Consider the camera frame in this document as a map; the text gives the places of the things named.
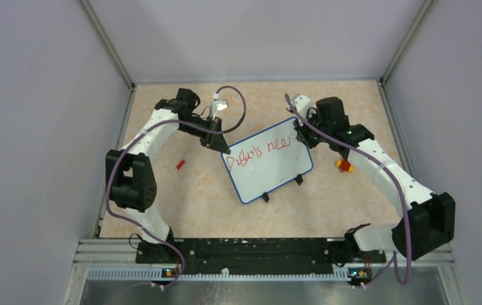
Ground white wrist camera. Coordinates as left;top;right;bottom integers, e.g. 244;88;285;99
288;94;314;119
210;92;229;119

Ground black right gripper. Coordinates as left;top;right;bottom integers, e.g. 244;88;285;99
293;110;331;149

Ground purple cable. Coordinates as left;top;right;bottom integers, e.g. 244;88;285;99
284;93;413;286
105;86;248;287

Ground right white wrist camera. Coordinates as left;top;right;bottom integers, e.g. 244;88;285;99
288;94;314;119

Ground aluminium frame rail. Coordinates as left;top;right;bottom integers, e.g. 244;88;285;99
62;238;467;304

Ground blue framed whiteboard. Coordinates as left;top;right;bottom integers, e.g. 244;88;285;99
221;117;314;204

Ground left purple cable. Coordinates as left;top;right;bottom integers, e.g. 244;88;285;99
105;86;248;287

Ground red marker cap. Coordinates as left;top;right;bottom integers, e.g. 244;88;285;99
176;159;185;170

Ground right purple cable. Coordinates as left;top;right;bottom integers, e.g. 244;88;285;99
284;93;413;286

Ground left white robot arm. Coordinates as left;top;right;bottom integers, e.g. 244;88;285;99
105;88;231;263

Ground white slotted cable duct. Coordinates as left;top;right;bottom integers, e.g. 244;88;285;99
87;267;351;281

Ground colourful toy block figure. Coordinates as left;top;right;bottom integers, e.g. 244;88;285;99
336;159;354;172

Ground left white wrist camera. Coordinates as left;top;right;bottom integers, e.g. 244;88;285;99
210;92;229;119

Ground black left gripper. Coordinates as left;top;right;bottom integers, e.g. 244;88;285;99
179;115;231;154

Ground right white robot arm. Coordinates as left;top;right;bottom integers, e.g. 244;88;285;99
286;95;456;262

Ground black whiteboard foot clip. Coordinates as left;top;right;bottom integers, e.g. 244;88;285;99
262;193;270;203
295;174;304;186

